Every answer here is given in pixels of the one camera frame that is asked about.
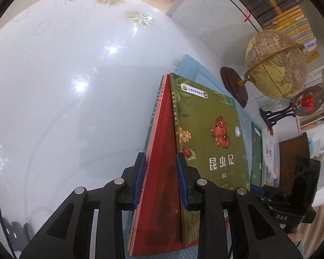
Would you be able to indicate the row of pale spine books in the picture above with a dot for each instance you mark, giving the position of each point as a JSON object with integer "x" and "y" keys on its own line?
{"x": 313, "y": 118}

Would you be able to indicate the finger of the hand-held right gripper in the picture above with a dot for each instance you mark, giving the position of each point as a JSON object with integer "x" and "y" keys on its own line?
{"x": 278, "y": 197}
{"x": 257, "y": 190}

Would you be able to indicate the dark pixel-shaped sticker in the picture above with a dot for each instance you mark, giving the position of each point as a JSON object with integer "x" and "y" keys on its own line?
{"x": 16, "y": 232}

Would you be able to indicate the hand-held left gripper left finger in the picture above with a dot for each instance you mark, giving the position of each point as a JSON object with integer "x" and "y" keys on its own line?
{"x": 139, "y": 180}

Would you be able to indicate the olive green butterfly book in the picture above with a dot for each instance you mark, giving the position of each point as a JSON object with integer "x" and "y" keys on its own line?
{"x": 210, "y": 129}

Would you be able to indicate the person's right hand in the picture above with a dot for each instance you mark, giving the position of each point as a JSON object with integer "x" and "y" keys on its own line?
{"x": 295, "y": 238}

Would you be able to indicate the round embroidered flower fan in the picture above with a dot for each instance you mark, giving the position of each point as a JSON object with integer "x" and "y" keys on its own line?
{"x": 307, "y": 101}

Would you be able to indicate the blue tissue box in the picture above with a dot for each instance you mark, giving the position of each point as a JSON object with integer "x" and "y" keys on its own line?
{"x": 315, "y": 145}

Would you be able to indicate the white bookshelf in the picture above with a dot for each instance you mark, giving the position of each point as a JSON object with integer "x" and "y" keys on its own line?
{"x": 205, "y": 5}

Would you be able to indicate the row of yellow orange books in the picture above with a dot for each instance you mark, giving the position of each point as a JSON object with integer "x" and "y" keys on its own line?
{"x": 294, "y": 24}

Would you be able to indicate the green book yellow insect cover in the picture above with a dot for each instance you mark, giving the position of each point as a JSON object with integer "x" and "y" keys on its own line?
{"x": 256, "y": 153}

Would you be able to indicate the red cover book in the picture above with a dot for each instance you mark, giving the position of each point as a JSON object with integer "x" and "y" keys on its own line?
{"x": 162, "y": 167}

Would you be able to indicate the red tassel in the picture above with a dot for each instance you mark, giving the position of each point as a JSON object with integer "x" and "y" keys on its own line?
{"x": 270, "y": 131}

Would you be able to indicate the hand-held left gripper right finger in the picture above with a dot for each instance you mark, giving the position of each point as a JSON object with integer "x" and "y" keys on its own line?
{"x": 182, "y": 180}

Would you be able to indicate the pale green white storybook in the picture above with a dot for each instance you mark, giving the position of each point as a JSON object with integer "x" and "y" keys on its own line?
{"x": 268, "y": 156}

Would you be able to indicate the yellow desk globe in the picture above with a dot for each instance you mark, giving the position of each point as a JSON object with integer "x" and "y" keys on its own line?
{"x": 275, "y": 64}

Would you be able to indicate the light blue quilted mat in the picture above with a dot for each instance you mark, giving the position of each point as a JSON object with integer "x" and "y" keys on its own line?
{"x": 199, "y": 70}

